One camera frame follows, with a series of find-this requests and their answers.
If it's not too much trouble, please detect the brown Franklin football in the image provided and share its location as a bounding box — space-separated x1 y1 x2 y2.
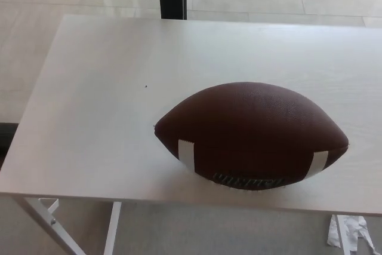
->
153 81 350 191

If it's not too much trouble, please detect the white plain table leg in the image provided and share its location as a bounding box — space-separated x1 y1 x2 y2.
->
103 201 123 255

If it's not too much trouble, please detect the white braced table leg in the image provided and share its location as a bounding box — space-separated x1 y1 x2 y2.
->
23 196 88 255

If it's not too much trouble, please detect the black low floor object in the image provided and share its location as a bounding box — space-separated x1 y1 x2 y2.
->
0 122 20 152

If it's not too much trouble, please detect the crumpled white paper scrap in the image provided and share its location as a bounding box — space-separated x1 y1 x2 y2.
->
326 214 378 253

